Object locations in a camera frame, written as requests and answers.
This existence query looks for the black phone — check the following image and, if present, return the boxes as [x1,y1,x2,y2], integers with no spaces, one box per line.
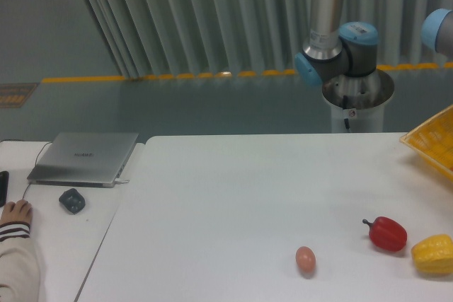
[0,170,9,207]

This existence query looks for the yellow plastic basket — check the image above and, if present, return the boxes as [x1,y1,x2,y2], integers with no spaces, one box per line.
[399,105,452,181]

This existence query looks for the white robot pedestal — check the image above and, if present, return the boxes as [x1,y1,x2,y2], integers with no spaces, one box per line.
[322,69,395,133]

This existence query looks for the grey laptop cable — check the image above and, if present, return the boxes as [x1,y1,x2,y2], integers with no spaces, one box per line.
[0,139,53,202]

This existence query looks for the red toy bell pepper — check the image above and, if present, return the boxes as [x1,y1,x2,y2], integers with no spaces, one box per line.
[362,216,408,252]

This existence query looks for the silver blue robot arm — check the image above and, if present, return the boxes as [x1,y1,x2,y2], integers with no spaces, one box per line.
[294,0,452,86]

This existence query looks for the white usb dongle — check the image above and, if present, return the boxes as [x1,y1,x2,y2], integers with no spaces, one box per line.
[114,179,130,185]

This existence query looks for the person's hand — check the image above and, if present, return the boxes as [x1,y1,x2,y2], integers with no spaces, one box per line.
[1,199,33,226]

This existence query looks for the brown egg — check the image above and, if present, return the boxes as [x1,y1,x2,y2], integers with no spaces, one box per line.
[295,246,316,274]

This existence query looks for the yellow toy bell pepper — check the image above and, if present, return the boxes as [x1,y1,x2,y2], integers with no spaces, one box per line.
[411,234,452,274]

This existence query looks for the striped beige sleeve forearm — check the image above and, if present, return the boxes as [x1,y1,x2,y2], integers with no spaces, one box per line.
[1,222,40,301]

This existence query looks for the silver closed laptop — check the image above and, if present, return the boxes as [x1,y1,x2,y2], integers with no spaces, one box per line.
[27,132,139,187]

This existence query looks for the black pedestal cable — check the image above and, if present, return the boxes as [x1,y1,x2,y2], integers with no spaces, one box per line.
[341,95,351,134]

